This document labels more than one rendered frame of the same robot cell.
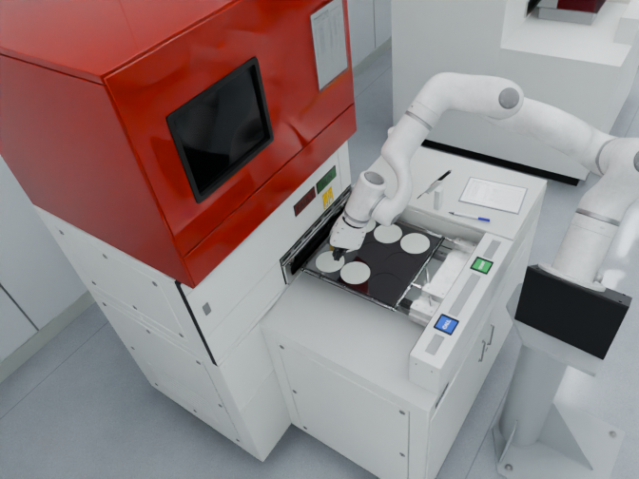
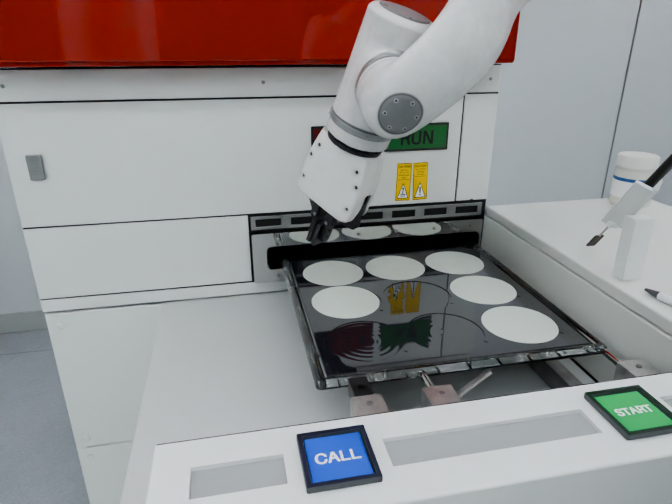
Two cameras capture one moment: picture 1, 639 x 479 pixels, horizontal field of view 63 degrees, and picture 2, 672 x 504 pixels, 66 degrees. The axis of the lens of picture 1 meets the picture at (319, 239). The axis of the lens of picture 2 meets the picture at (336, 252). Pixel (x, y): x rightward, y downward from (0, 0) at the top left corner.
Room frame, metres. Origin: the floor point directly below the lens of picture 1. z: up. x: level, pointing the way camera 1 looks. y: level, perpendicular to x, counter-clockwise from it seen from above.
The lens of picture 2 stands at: (0.61, -0.51, 1.26)
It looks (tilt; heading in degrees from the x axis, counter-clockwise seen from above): 22 degrees down; 37
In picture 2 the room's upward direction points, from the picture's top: straight up
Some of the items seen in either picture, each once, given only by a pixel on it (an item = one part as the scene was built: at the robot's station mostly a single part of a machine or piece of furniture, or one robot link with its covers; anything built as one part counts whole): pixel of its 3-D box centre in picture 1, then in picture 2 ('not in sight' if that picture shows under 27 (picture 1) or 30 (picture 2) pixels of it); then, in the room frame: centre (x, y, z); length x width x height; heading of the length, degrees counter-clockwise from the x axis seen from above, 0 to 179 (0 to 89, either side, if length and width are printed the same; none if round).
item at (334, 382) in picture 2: (419, 271); (468, 365); (1.13, -0.31, 0.90); 0.38 x 0.01 x 0.01; 139
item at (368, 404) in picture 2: (423, 311); (375, 430); (0.97, -0.29, 0.89); 0.08 x 0.03 x 0.03; 49
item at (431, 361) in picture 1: (463, 307); (488, 499); (0.96, -0.41, 0.89); 0.55 x 0.09 x 0.14; 139
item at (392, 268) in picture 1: (373, 252); (416, 297); (1.24, -0.18, 0.90); 0.34 x 0.34 x 0.01; 49
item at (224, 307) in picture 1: (283, 240); (272, 187); (1.25, 0.12, 1.02); 0.82 x 0.03 x 0.40; 139
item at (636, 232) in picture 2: (434, 191); (627, 225); (1.36, -0.42, 1.03); 0.06 x 0.04 x 0.13; 49
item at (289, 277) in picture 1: (320, 236); (370, 248); (1.37, -0.01, 0.89); 0.44 x 0.02 x 0.10; 139
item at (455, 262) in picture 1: (445, 283); not in sight; (1.08, -0.39, 0.87); 0.36 x 0.08 x 0.03; 139
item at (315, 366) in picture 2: (345, 288); (298, 310); (1.11, -0.06, 0.90); 0.37 x 0.01 x 0.01; 49
